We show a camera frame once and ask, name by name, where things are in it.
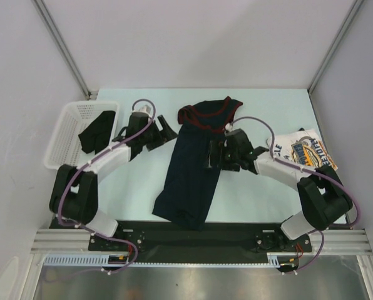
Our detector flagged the black garment in basket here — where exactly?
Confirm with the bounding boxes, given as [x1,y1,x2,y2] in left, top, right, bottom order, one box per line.
[78,111,116,154]

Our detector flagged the aluminium frame post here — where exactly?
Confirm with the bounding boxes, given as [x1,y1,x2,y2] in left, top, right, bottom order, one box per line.
[31,0,91,100]
[307,0,366,96]

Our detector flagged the cable duct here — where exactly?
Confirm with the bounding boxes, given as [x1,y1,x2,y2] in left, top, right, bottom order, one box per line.
[267,252,299,268]
[44,254,129,268]

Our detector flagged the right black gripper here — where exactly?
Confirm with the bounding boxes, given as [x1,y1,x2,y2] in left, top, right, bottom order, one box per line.
[203,140,240,172]

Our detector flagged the left cable duct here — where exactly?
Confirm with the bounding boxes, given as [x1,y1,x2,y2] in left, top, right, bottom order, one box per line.
[44,254,129,268]

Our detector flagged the white tank top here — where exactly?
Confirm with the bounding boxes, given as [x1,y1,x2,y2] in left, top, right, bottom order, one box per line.
[267,129,338,171]

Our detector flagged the navy tank top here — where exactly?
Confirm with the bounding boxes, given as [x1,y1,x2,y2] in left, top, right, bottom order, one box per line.
[152,96,243,231]

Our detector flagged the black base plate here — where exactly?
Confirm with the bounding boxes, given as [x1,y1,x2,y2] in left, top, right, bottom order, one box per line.
[48,219,353,265]

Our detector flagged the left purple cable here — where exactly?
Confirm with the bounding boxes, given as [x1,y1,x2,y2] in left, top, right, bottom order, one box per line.
[57,99,158,269]

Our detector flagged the left aluminium frame post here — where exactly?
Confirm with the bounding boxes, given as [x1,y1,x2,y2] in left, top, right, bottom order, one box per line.
[31,0,91,100]

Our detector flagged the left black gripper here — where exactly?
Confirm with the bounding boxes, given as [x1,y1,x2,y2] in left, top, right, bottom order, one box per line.
[140,115,177,151]

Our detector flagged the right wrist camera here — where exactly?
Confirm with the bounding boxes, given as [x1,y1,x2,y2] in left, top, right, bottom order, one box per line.
[224,124,233,132]

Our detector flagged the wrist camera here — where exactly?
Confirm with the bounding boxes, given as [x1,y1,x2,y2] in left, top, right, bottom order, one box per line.
[224,124,233,132]
[133,104,153,116]

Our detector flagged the right aluminium frame post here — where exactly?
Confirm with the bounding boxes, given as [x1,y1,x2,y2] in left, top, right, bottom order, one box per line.
[307,0,366,96]

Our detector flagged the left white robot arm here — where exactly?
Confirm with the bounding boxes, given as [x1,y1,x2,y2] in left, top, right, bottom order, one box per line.
[49,112,178,250]

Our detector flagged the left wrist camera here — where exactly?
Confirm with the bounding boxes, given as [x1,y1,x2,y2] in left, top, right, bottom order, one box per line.
[133,104,153,116]

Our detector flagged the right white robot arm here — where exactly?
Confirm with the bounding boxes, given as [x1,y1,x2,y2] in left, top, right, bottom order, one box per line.
[205,129,353,251]

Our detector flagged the right cable duct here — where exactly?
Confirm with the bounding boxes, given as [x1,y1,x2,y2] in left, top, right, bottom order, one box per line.
[267,252,299,268]

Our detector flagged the white plastic basket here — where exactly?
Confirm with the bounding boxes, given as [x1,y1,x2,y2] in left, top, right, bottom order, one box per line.
[43,101,120,170]

